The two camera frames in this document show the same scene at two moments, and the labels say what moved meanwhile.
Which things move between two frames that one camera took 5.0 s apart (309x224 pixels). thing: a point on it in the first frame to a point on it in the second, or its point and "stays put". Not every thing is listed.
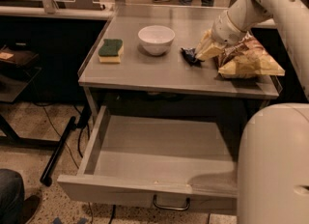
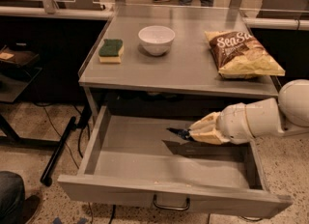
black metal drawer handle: (171, 208) stays put
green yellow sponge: (111, 51) stays put
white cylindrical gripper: (226, 30) to (232, 124)
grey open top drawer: (170, 163) stays put
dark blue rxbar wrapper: (190, 57) to (183, 133)
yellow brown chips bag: (246, 59) stays put
